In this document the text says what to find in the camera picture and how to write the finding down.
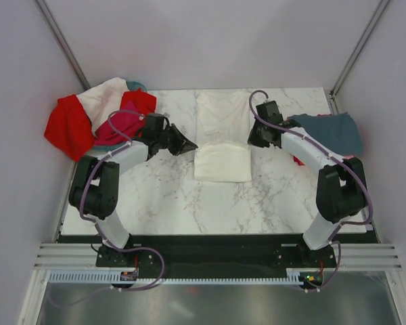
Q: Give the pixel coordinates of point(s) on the left aluminium frame post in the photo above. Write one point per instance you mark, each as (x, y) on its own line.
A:
(63, 44)

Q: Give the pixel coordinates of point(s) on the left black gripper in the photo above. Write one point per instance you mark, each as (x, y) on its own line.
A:
(183, 145)

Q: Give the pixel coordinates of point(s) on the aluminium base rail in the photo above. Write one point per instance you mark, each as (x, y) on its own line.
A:
(352, 257)

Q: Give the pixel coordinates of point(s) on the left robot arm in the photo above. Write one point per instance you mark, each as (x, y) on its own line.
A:
(95, 186)

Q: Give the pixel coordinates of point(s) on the magenta t-shirt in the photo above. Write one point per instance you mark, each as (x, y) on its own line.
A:
(126, 121)

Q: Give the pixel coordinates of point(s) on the folded grey-blue t-shirt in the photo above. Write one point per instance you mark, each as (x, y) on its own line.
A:
(338, 133)

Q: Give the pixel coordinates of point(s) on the white slotted cable duct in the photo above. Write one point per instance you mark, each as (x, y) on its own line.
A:
(127, 278)

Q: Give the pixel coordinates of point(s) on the right aluminium frame post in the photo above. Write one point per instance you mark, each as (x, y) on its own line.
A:
(360, 45)

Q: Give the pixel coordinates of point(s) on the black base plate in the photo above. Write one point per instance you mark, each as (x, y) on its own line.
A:
(216, 255)

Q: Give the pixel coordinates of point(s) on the teal laundry basket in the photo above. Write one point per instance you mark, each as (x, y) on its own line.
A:
(136, 93)

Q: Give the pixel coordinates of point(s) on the red t-shirt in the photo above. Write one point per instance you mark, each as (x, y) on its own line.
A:
(69, 128)

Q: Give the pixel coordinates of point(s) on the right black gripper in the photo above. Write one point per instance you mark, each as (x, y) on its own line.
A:
(253, 140)

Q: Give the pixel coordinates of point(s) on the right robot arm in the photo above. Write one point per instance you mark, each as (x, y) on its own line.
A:
(341, 187)

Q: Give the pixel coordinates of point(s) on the aluminium frame post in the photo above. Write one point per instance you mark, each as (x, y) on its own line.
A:
(360, 45)
(63, 44)

